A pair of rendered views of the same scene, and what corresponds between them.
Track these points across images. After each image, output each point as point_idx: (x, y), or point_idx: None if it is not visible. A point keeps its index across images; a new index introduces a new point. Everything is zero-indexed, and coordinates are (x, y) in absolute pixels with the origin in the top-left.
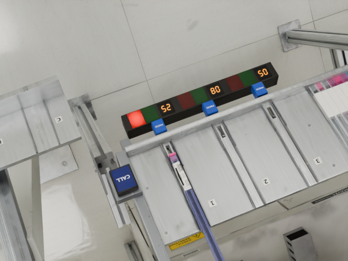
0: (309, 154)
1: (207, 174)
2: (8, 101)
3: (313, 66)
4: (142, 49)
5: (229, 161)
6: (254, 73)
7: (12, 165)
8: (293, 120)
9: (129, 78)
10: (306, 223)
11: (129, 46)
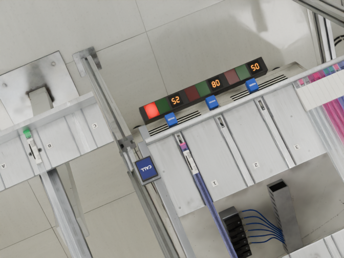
0: (291, 141)
1: (211, 159)
2: (54, 114)
3: (297, 11)
4: (142, 4)
5: (228, 148)
6: (248, 68)
7: (61, 165)
8: (279, 111)
9: (130, 31)
10: (285, 176)
11: (130, 1)
